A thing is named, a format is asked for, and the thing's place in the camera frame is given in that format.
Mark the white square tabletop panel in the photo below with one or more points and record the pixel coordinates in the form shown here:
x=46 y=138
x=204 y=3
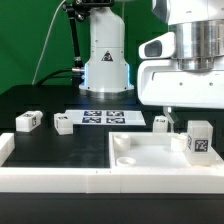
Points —
x=155 y=150

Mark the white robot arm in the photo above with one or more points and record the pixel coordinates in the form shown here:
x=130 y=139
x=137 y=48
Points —
x=181 y=68

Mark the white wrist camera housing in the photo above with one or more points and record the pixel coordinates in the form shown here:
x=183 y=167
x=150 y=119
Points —
x=160 y=47

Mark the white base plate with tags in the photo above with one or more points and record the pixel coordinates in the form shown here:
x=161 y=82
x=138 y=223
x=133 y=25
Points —
x=106 y=117

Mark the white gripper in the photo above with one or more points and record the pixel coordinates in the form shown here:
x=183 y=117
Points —
x=161 y=83

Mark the white U-shaped obstacle fence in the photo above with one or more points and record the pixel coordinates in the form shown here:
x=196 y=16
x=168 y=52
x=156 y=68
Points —
x=192 y=179

